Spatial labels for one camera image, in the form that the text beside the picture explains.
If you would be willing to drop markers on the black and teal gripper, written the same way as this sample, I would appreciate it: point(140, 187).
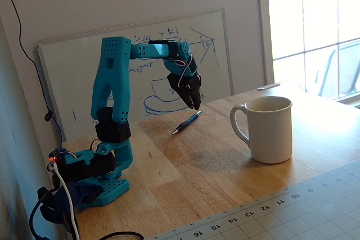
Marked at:
point(189, 89)

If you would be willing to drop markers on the dark blue ballpoint pen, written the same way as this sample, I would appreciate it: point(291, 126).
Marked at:
point(187, 122)

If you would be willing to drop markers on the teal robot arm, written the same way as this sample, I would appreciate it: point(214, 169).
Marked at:
point(111, 82)

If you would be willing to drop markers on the white ceramic mug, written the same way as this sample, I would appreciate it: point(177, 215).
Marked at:
point(270, 133)

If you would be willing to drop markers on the small white stick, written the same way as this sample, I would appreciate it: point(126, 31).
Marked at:
point(268, 86)

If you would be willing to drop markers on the whiteboard with blue writing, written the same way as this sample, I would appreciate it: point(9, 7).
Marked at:
point(70, 77)

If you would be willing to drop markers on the white framed window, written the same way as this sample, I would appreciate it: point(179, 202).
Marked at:
point(315, 26)

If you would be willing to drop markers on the blue table clamp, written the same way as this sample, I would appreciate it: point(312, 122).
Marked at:
point(81, 192)

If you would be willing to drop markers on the controller board with red light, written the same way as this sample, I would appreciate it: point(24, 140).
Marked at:
point(54, 159)

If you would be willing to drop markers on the grey patio chair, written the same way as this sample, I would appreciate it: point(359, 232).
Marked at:
point(346, 68)

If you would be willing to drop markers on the grey gridded cutting mat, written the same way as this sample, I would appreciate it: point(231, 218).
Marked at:
point(295, 214)

